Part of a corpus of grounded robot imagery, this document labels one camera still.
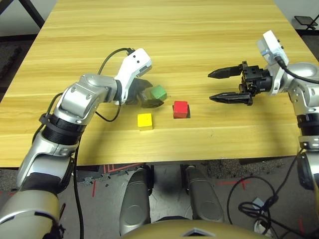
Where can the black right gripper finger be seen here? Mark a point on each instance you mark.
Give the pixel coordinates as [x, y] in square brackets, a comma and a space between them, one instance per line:
[231, 98]
[224, 72]

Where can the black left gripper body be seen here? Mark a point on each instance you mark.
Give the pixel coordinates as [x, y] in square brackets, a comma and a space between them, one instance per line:
[133, 93]

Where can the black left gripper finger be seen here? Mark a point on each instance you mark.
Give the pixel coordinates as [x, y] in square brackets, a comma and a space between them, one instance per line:
[149, 103]
[145, 85]

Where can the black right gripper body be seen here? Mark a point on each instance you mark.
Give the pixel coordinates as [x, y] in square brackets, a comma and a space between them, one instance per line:
[256, 79]

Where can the green wooden block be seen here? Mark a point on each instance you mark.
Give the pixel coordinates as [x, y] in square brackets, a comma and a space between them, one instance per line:
[158, 92]

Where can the yellow wooden block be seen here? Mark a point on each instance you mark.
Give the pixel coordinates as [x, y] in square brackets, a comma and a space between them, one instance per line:
[144, 120]

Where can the red wooden block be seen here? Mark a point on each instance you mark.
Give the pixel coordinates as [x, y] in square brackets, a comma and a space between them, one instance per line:
[180, 109]

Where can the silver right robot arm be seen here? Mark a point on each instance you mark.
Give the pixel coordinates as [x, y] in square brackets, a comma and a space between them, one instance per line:
[301, 72]

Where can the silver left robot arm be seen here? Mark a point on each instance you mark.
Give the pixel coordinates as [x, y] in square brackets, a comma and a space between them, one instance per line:
[82, 97]

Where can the black mat with red lines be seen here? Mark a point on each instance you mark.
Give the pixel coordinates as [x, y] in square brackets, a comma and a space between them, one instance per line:
[119, 168]

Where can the black stand plate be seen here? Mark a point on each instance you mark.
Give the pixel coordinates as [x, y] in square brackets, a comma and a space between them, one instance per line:
[305, 20]

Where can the grey left robot leg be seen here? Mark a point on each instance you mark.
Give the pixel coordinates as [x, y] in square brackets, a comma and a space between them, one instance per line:
[135, 199]

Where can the grey robot leg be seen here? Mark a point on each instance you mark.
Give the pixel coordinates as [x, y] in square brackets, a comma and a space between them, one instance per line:
[202, 199]
[135, 199]

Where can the grey right robot leg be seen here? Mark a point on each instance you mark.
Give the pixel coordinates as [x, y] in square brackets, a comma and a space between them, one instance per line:
[202, 199]

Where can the black diagonal bar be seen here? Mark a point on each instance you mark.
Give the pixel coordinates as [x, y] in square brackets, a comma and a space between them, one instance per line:
[32, 12]

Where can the gold robot torso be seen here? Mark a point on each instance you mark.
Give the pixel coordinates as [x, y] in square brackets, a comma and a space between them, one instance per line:
[194, 229]

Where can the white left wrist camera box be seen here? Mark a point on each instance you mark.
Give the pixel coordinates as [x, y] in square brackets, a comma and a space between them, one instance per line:
[134, 62]

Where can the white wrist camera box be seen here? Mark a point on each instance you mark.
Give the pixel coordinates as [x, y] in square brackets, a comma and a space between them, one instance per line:
[270, 44]
[134, 62]

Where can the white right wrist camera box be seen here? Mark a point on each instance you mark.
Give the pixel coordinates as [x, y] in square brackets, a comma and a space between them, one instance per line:
[270, 44]

